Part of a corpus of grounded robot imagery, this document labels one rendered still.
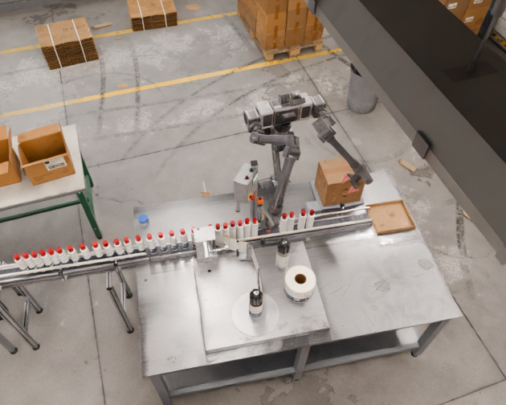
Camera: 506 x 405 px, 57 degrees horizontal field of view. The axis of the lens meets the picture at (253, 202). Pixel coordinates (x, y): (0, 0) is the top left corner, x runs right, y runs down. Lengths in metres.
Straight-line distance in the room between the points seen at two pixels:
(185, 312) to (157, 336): 0.23
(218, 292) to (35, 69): 4.47
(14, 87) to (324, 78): 3.85
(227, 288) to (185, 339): 0.42
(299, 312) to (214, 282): 0.60
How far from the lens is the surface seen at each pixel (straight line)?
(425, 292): 3.46
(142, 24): 7.09
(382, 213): 3.73
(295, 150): 2.94
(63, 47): 6.57
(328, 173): 3.51
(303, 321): 3.11
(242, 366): 3.68
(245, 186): 2.93
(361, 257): 3.47
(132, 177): 5.05
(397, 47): 0.60
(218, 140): 5.29
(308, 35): 6.52
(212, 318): 3.10
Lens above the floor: 3.71
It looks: 52 degrees down
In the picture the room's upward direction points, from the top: 1 degrees clockwise
